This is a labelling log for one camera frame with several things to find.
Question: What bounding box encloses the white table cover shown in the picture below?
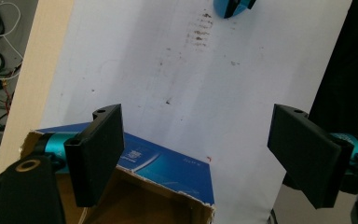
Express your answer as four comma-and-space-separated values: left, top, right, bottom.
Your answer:
40, 0, 353, 224

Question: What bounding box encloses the red cable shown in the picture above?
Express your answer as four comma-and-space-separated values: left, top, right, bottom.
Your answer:
0, 69, 22, 129

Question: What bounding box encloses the blue cardboard box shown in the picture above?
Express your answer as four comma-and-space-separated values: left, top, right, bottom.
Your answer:
20, 121, 215, 224

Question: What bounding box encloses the tangle of cables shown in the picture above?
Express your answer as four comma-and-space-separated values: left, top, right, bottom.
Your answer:
0, 1, 24, 82

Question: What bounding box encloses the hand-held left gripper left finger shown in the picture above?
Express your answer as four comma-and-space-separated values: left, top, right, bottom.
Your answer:
43, 104, 125, 208

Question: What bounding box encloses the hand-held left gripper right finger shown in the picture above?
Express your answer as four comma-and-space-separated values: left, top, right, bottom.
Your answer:
267, 104, 358, 209

